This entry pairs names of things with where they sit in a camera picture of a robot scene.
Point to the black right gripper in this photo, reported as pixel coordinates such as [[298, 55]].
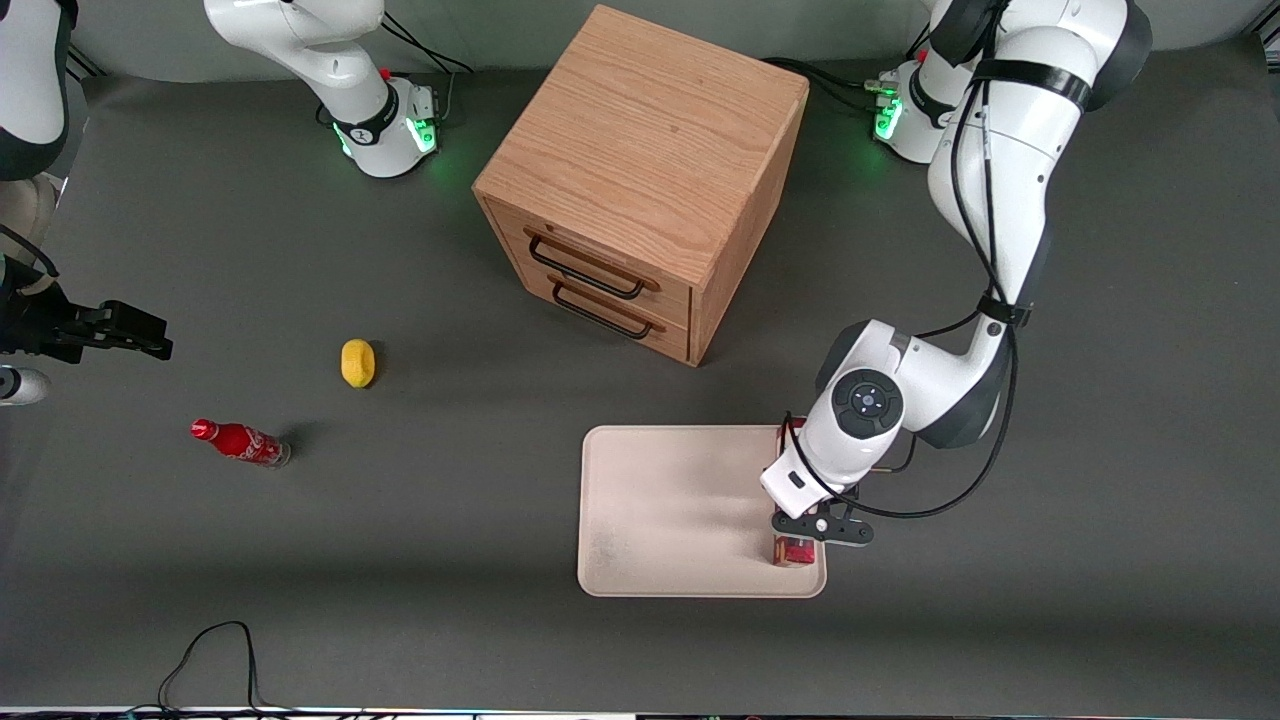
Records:
[[42, 322]]

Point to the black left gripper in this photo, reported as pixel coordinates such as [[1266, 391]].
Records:
[[780, 550]]

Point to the red cookie box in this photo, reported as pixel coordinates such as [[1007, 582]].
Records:
[[795, 554]]

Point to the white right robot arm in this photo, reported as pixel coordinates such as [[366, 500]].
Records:
[[330, 60]]

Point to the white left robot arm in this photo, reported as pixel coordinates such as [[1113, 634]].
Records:
[[1000, 170]]

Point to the beige plastic tray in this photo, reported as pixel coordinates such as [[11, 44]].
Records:
[[680, 510]]

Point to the red cola bottle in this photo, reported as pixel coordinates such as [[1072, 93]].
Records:
[[240, 441]]

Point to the yellow lemon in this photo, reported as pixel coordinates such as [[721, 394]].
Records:
[[358, 363]]

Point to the wooden drawer front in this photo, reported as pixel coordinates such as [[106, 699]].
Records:
[[600, 262], [640, 335]]

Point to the wooden drawer cabinet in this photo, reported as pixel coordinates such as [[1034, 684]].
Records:
[[650, 140]]

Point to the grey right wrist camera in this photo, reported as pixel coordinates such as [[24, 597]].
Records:
[[18, 386]]

